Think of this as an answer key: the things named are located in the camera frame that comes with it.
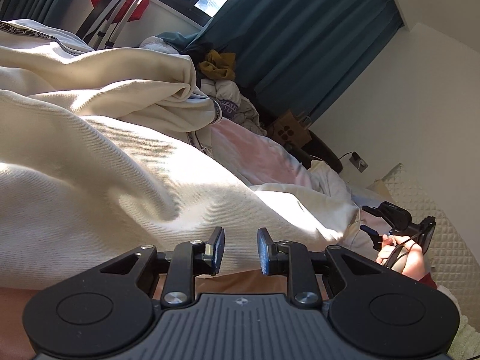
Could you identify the pink and white duvet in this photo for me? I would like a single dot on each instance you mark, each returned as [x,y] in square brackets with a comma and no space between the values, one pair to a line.
[262,157]

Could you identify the mustard yellow garment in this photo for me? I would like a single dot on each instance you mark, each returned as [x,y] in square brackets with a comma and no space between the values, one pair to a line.
[218,66]

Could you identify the brown paper bag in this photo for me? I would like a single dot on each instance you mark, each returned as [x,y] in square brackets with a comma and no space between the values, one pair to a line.
[288,129]

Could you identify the cream white sweatshirt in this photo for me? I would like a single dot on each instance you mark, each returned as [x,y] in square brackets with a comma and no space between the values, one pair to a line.
[101,152]

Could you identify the person's right hand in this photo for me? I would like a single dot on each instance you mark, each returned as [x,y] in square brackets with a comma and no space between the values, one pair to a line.
[410,261]

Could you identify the white purple printed garment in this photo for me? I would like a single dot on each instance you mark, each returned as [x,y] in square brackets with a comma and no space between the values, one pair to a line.
[234,105]

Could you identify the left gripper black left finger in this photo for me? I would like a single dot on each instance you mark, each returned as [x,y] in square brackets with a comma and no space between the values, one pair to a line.
[189,260]

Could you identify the black armchair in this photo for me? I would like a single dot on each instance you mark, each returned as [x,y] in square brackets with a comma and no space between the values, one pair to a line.
[314,149]

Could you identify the wall power socket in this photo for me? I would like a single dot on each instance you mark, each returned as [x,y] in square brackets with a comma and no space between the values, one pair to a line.
[359,164]

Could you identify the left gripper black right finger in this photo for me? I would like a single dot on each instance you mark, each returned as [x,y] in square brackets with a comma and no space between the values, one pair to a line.
[295,262]

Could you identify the white quilted headboard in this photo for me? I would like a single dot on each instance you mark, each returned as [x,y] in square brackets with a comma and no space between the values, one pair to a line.
[453,269]

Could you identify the red cloth on stand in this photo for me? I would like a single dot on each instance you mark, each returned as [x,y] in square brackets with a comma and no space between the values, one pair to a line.
[121,9]

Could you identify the silver tripod stand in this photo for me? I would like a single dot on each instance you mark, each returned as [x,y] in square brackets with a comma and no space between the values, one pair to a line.
[106,21]

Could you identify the right teal curtain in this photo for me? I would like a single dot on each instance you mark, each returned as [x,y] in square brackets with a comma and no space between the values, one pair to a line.
[296,55]

